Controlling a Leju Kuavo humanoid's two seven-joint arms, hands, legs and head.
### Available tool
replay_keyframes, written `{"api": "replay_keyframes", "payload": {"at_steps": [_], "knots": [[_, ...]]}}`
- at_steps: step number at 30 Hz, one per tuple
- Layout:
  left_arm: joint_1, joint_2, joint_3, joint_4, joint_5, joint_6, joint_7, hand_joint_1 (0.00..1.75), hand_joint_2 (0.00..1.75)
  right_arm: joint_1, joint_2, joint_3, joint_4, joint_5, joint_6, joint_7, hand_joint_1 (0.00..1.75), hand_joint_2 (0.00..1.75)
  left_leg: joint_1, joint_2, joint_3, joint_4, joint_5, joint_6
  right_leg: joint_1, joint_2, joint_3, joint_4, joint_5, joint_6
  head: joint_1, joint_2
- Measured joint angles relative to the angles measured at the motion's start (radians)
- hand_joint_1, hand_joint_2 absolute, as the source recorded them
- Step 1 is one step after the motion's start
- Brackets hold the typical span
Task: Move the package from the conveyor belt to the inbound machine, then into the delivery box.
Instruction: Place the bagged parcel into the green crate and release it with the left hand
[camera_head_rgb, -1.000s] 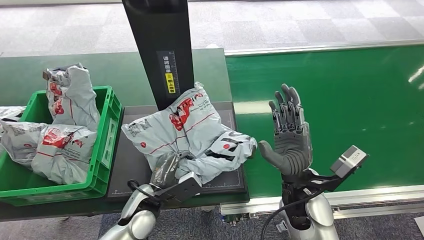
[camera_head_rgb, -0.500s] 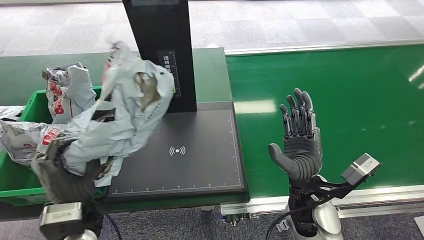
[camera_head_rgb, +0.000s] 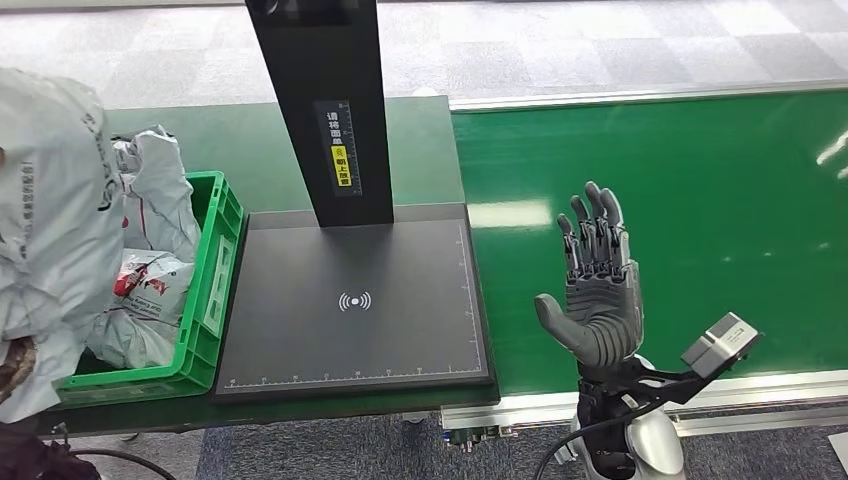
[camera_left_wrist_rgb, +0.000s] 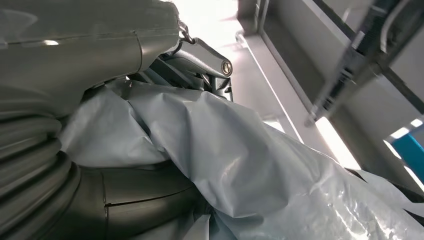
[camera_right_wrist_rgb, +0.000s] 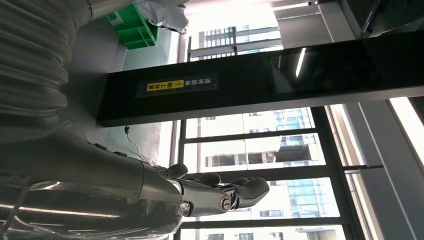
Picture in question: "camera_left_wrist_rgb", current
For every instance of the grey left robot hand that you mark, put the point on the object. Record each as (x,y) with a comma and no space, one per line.
(82,46)

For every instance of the metal ceiling rail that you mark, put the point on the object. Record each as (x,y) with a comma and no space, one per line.
(361,56)

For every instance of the ceiling light strip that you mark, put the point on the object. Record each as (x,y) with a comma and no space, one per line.
(336,142)

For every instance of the blue panel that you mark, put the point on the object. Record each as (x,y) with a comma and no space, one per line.
(410,152)

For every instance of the grey package with red print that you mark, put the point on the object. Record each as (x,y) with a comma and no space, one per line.
(248,165)

